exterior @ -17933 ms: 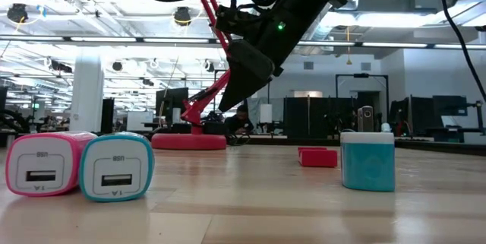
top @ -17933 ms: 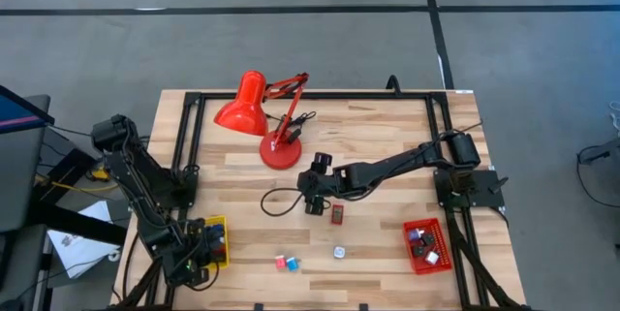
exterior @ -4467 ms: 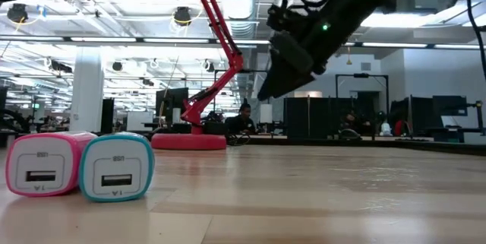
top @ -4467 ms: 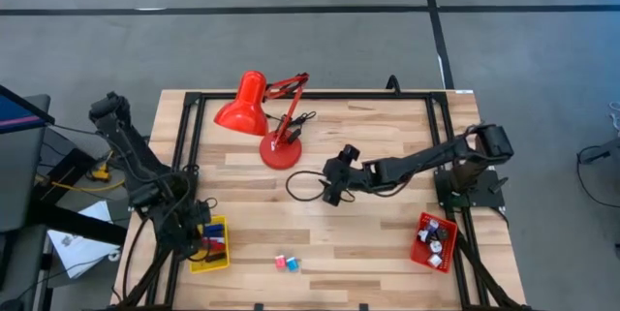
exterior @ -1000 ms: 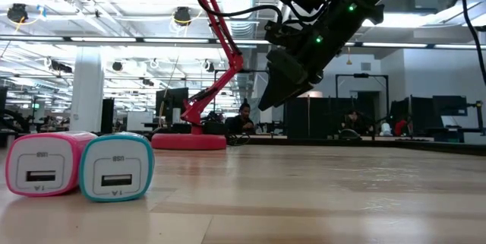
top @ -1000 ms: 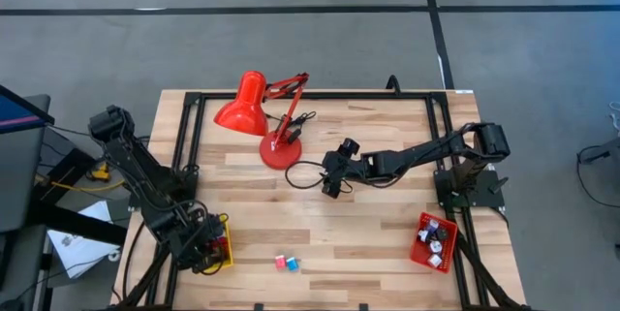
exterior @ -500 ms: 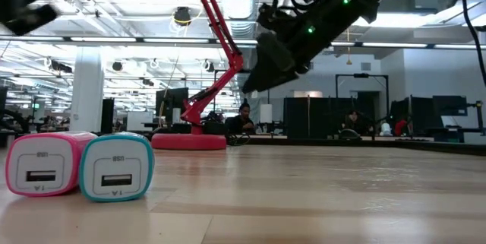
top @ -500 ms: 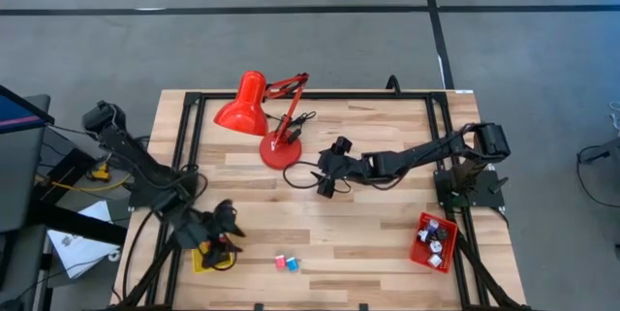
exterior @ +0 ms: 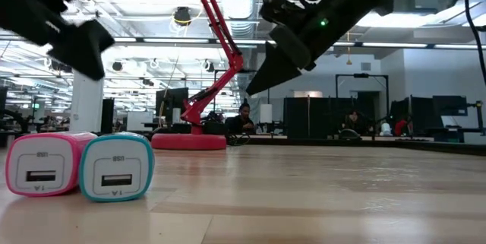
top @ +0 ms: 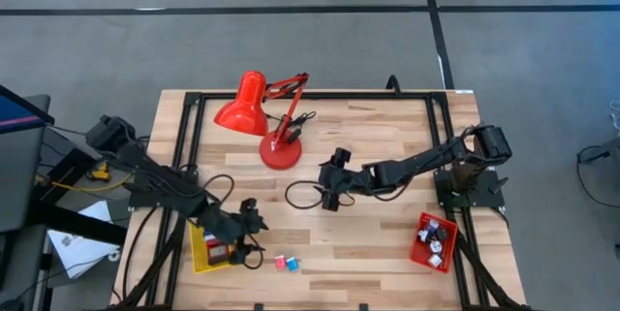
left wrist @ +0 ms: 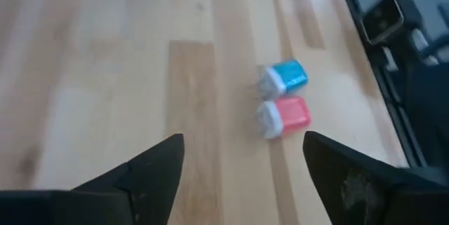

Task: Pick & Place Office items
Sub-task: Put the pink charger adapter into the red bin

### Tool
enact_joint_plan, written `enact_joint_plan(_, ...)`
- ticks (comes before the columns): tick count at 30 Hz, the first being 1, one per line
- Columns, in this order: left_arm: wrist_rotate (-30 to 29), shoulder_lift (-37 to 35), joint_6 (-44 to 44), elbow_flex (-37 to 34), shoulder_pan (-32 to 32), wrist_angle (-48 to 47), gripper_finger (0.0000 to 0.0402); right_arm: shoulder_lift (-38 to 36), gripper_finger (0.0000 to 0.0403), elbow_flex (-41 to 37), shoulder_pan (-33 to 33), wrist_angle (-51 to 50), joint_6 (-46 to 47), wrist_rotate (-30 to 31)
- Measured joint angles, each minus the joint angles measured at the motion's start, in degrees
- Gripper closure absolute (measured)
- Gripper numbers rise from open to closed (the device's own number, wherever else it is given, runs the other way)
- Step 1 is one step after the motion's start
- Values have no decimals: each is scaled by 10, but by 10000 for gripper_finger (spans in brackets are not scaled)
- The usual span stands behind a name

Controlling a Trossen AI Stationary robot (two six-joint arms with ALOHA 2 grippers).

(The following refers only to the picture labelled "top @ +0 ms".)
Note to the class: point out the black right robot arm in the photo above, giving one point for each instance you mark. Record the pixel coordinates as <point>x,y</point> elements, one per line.
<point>416,165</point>

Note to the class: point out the blue and white charger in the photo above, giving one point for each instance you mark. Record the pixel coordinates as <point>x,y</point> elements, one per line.
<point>429,227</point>

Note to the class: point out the white label sticker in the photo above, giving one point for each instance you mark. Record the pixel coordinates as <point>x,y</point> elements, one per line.
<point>464,91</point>

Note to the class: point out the small black bracket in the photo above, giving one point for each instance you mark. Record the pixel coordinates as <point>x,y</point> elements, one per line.
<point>259,307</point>
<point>363,307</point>

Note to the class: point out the yellow plastic basket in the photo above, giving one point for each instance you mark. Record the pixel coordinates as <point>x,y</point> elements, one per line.
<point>198,258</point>

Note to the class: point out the black aluminium table frame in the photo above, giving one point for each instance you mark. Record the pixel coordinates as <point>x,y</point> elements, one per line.
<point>315,95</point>

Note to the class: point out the white and grey charger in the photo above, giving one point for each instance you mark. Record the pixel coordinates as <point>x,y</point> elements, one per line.
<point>436,246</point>

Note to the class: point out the white paper sheet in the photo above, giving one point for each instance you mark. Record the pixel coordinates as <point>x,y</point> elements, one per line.
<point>82,248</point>

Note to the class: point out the teal and white USB charger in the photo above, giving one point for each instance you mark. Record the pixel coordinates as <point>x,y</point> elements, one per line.
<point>292,264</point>

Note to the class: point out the computer monitor with blue screen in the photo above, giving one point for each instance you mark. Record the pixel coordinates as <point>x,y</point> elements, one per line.
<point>19,112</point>

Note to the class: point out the pink and white USB charger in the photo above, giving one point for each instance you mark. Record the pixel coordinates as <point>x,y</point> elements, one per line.
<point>280,262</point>

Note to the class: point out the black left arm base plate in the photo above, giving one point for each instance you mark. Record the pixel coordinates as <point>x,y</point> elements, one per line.
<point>140,199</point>

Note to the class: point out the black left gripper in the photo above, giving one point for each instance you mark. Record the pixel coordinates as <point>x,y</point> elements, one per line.
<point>230,233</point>

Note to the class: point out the red plastic basket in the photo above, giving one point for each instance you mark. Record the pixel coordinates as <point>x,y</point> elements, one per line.
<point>419,253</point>

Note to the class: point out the black desk stand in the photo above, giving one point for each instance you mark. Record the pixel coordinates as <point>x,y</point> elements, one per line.
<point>72,224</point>

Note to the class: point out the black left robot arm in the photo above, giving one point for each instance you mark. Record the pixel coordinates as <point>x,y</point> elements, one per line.
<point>160,185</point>

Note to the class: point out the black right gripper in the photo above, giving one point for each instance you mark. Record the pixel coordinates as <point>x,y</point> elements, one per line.
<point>344,179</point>

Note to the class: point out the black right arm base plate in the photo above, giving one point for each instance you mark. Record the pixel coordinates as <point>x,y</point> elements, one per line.
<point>484,197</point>

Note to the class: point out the red desk lamp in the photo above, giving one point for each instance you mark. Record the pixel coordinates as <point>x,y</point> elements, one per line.
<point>278,153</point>

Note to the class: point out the black clamp on table edge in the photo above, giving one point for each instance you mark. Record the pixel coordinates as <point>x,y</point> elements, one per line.
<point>393,84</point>

